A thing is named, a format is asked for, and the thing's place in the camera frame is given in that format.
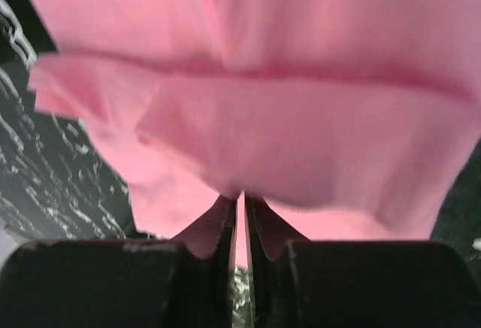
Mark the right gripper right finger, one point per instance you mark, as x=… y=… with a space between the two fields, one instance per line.
x=296 y=282

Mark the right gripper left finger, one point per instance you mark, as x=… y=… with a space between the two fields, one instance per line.
x=184 y=281

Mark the pink t-shirt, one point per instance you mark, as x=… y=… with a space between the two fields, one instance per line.
x=351 y=117

